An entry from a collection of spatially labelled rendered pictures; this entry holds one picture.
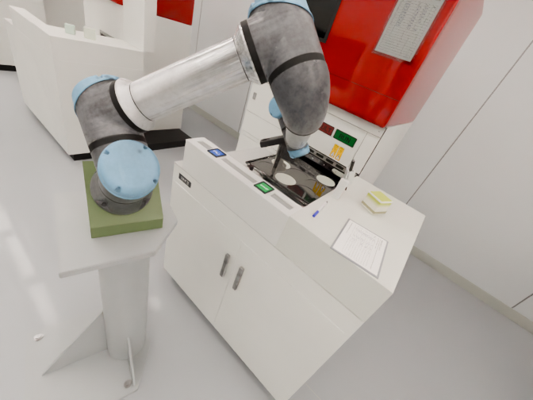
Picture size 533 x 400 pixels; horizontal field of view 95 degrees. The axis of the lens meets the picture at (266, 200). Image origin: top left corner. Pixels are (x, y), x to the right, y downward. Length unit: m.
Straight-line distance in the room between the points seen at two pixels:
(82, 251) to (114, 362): 0.81
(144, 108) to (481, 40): 2.54
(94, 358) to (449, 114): 2.93
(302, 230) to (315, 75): 0.45
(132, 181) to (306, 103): 0.39
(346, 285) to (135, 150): 0.65
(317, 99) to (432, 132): 2.28
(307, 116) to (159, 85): 0.30
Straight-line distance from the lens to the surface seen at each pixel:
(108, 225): 0.79
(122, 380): 1.47
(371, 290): 0.77
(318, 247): 0.77
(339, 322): 0.89
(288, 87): 0.49
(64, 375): 1.52
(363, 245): 0.83
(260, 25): 0.53
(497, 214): 2.87
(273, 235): 0.85
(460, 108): 2.71
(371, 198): 1.03
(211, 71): 0.55
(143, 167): 0.59
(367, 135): 1.28
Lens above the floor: 1.40
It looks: 33 degrees down
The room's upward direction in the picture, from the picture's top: 21 degrees clockwise
